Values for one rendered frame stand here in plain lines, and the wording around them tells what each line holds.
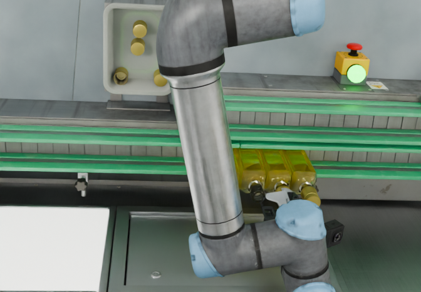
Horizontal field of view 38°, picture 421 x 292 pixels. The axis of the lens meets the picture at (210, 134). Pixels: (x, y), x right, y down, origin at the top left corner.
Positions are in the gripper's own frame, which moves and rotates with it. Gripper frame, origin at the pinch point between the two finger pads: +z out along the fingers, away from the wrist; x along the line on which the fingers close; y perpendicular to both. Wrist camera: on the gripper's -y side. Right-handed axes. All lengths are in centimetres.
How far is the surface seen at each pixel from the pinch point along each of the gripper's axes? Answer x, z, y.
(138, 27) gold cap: -28, 34, 33
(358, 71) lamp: -20.1, 29.9, -21.9
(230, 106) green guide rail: -13.9, 18.9, 10.9
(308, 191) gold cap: -1.5, 1.4, -5.0
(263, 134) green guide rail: -6.5, 20.6, 2.2
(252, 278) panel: 12.5, -10.4, 7.7
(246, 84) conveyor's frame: -15.7, 30.4, 5.8
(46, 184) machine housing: 16, 34, 56
